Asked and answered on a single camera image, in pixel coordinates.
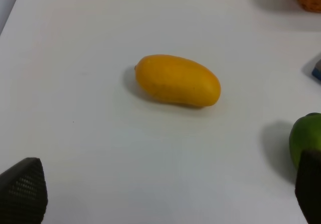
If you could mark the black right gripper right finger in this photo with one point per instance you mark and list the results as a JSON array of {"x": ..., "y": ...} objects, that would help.
[{"x": 307, "y": 186}]

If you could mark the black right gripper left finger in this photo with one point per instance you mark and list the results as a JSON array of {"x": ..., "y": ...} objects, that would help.
[{"x": 24, "y": 196}]

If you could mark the green lemon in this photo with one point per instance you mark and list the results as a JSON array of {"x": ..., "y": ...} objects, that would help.
[{"x": 304, "y": 135}]

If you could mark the grey blue board eraser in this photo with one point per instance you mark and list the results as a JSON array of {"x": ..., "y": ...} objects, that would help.
[{"x": 316, "y": 72}]

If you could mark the yellow mango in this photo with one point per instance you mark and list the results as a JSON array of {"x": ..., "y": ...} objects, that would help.
[{"x": 177, "y": 80}]

